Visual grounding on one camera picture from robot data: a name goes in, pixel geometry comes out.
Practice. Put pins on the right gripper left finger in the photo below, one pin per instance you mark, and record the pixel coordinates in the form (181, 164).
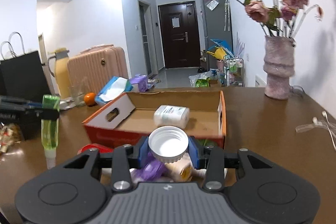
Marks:
(121, 160)

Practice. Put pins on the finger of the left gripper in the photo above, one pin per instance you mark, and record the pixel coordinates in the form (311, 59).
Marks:
(20, 101)
(17, 111)

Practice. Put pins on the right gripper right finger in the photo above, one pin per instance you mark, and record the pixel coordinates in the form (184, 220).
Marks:
(214, 160)

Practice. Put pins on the green transparent tube bottle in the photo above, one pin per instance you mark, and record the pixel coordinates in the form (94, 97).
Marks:
(50, 128)

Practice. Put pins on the beige yellow small device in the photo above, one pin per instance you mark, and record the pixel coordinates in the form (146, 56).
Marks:
(181, 170)

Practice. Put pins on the large white bottle cap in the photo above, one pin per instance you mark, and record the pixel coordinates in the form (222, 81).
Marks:
(168, 143)

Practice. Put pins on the snack packet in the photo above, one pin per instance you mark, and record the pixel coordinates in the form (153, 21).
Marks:
(10, 134)

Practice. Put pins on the white red lint brush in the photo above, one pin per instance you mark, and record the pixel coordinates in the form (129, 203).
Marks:
(94, 146)

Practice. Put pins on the black paper bag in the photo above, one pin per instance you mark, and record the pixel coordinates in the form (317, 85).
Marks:
(22, 76)

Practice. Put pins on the purple bottle cap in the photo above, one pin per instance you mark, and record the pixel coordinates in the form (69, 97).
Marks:
(152, 171)

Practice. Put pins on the clear drinking glass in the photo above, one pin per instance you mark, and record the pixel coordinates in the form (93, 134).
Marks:
(78, 91)

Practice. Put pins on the orange fruit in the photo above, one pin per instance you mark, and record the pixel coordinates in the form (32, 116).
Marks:
(89, 99)

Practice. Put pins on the yellow thermos jug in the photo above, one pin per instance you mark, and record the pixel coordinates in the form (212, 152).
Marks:
(60, 72)

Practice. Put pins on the white pill bottle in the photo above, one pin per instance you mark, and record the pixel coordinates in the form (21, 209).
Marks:
(167, 115)

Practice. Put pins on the pink suitcase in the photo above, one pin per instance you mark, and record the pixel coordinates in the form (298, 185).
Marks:
(94, 67)

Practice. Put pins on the red cardboard box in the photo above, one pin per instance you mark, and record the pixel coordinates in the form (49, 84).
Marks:
(198, 112)

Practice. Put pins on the blue wet wipes pack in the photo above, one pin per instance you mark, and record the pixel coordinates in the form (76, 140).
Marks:
(115, 87)

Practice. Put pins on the purple small container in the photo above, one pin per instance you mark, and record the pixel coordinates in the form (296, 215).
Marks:
(139, 83)

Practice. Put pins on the storage cart with bottles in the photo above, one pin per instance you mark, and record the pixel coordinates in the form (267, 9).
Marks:
(231, 71)

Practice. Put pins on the yellow blue bags pile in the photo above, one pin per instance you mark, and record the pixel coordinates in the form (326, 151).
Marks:
(220, 50)

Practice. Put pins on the pink textured vase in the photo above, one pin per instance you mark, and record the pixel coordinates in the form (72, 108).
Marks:
(279, 66)

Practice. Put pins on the dark brown door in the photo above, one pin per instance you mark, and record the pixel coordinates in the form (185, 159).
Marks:
(180, 35)

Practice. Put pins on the grey refrigerator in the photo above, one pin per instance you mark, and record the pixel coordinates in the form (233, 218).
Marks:
(216, 16)

